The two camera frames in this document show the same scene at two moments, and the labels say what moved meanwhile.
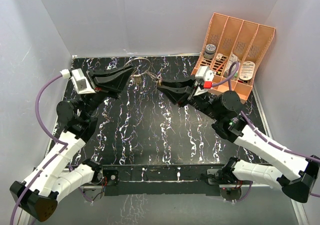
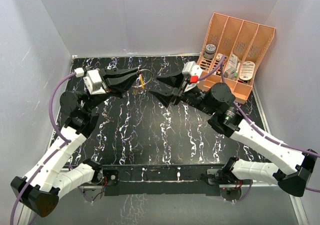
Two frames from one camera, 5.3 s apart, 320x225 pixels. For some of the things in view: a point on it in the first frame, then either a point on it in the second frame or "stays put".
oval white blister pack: (247, 70) stays put
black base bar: (159, 179) stays put
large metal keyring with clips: (136, 78) -> (143, 76)
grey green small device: (226, 73) stays put
